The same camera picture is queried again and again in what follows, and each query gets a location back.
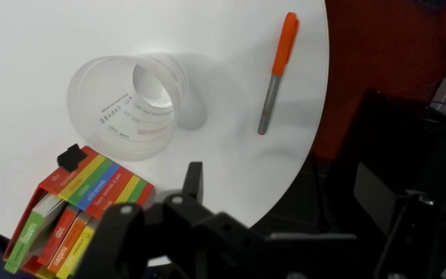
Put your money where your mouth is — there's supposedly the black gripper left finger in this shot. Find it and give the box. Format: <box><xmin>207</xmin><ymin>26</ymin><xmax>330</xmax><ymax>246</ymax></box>
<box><xmin>77</xmin><ymin>161</ymin><xmax>220</xmax><ymax>279</ymax></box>

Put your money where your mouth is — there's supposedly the red box of colourful books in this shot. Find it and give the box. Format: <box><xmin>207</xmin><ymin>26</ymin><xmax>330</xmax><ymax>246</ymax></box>
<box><xmin>3</xmin><ymin>142</ymin><xmax>156</xmax><ymax>279</ymax></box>

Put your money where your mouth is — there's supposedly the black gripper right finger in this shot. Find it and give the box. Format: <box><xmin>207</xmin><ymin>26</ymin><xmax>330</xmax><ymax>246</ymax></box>
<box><xmin>353</xmin><ymin>162</ymin><xmax>440</xmax><ymax>279</ymax></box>

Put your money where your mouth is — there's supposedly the clear plastic measuring container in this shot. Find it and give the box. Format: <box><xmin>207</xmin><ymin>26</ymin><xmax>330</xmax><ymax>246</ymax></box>
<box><xmin>66</xmin><ymin>52</ymin><xmax>189</xmax><ymax>161</ymax></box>

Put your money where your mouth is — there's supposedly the orange capped grey marker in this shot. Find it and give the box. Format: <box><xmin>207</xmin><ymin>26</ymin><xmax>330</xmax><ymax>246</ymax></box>
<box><xmin>255</xmin><ymin>10</ymin><xmax>300</xmax><ymax>136</ymax></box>

